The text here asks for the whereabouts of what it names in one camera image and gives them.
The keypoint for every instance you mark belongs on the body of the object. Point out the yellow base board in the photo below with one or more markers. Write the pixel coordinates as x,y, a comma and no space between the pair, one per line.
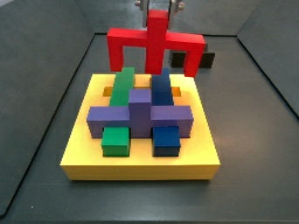
84,163

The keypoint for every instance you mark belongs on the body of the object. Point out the purple cross-shaped block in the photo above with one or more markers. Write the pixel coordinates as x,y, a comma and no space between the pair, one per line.
141,116

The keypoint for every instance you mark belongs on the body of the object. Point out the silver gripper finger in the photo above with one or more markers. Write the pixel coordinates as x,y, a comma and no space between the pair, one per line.
142,4
177,5

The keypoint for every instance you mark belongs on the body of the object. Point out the red cross-shaped block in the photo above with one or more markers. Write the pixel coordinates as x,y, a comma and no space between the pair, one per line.
155,39

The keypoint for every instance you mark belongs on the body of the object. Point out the black foam holder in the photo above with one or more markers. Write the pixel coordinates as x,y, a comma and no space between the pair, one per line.
177,58

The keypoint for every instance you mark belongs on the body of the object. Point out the blue long block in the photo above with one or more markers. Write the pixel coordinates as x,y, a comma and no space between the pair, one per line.
165,130

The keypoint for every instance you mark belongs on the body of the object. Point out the green long block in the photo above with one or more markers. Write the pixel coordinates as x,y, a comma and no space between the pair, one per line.
115,141

